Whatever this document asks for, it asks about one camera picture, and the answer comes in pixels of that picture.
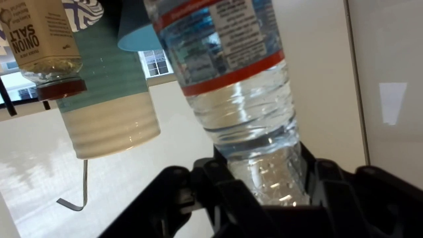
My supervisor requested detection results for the clear plastic water bottle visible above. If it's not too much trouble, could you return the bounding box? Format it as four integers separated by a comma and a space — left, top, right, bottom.
143, 0, 312, 209

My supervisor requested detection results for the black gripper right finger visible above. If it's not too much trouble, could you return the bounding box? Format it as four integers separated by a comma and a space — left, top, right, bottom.
302, 143, 423, 238

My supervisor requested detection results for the patterned paper cup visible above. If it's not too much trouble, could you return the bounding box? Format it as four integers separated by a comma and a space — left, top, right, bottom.
61, 0, 106, 33

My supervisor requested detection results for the bent metal rod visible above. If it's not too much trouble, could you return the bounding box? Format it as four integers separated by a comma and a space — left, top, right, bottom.
56, 159, 90, 213

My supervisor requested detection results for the onion salt spice jar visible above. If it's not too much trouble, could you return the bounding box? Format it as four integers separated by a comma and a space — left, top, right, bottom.
0, 0, 89, 102

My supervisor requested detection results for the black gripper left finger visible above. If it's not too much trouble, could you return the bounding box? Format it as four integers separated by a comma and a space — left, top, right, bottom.
98, 156, 275, 238

